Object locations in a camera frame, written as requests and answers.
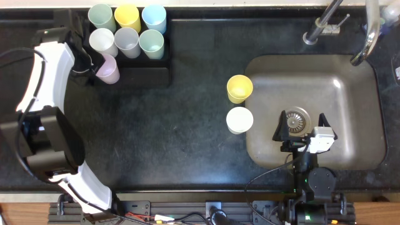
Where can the yellow cup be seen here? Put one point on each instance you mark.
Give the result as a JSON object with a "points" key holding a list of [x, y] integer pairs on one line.
{"points": [[126, 15], [239, 87]]}

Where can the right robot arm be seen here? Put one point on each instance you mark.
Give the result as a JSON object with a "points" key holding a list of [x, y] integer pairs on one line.
{"points": [[322, 182]]}

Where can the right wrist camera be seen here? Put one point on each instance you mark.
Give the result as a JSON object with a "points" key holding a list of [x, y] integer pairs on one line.
{"points": [[320, 139]]}

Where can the green cup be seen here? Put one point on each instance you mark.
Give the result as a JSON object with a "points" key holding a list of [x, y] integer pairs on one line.
{"points": [[100, 15], [151, 42]]}

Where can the mounting rail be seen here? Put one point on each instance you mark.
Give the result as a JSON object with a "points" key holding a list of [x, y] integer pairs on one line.
{"points": [[187, 210]]}

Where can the white cup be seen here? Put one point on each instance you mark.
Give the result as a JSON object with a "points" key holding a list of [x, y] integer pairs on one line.
{"points": [[102, 40], [239, 119]]}

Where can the grey cup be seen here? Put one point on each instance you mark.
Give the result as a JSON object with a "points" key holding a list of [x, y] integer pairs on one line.
{"points": [[126, 40]]}

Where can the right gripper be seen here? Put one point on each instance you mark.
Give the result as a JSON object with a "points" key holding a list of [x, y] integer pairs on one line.
{"points": [[289, 146]]}

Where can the black tray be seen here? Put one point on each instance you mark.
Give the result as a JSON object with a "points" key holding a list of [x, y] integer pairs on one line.
{"points": [[147, 76]]}

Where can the pink cup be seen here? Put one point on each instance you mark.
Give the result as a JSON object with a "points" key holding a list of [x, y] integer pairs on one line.
{"points": [[109, 70]]}

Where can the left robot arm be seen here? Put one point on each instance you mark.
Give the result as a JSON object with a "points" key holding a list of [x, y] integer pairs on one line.
{"points": [[51, 72]]}

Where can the steel tap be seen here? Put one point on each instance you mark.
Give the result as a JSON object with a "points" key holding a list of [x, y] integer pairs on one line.
{"points": [[312, 35]]}

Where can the blue cup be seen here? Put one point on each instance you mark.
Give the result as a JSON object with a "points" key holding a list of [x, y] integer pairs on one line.
{"points": [[154, 16]]}

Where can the steel sink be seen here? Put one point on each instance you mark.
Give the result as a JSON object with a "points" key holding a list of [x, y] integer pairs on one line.
{"points": [[350, 118]]}

